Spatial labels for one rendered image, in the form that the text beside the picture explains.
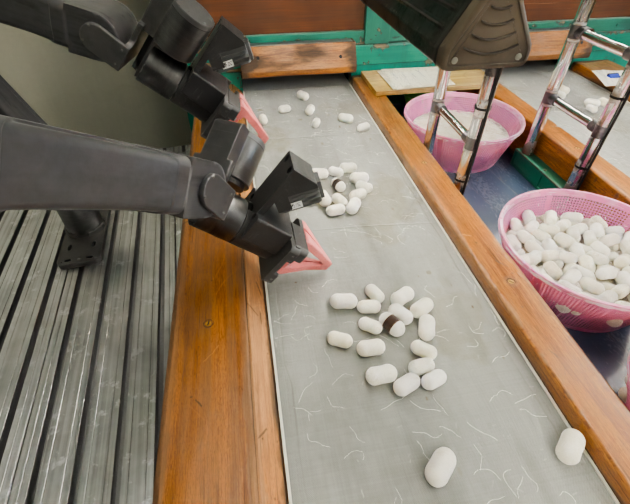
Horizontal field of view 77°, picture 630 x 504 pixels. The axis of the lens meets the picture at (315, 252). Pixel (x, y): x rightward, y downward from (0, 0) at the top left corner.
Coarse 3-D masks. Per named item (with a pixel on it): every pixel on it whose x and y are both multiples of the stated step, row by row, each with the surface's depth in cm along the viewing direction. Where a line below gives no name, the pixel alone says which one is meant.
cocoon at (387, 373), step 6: (378, 366) 45; (384, 366) 45; (390, 366) 45; (366, 372) 45; (372, 372) 44; (378, 372) 44; (384, 372) 44; (390, 372) 44; (396, 372) 45; (366, 378) 45; (372, 378) 44; (378, 378) 44; (384, 378) 44; (390, 378) 44; (372, 384) 44; (378, 384) 44
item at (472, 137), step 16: (448, 80) 73; (496, 80) 58; (480, 96) 61; (432, 112) 77; (448, 112) 73; (480, 112) 62; (432, 128) 79; (464, 128) 68; (480, 128) 64; (432, 144) 82; (464, 160) 68; (464, 176) 70; (464, 192) 73
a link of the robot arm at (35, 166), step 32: (0, 128) 21; (32, 128) 23; (0, 160) 21; (32, 160) 23; (64, 160) 25; (96, 160) 27; (128, 160) 30; (160, 160) 33; (192, 160) 36; (0, 192) 22; (32, 192) 24; (64, 192) 26; (96, 192) 28; (128, 192) 31; (160, 192) 34; (192, 192) 37
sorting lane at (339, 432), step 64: (320, 128) 92; (384, 192) 73; (384, 256) 61; (448, 256) 61; (320, 320) 52; (448, 320) 52; (320, 384) 45; (384, 384) 45; (448, 384) 45; (512, 384) 45; (320, 448) 40; (384, 448) 40; (512, 448) 40
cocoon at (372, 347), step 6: (360, 342) 47; (366, 342) 47; (372, 342) 47; (378, 342) 47; (360, 348) 47; (366, 348) 47; (372, 348) 47; (378, 348) 47; (384, 348) 47; (360, 354) 47; (366, 354) 47; (372, 354) 47; (378, 354) 47
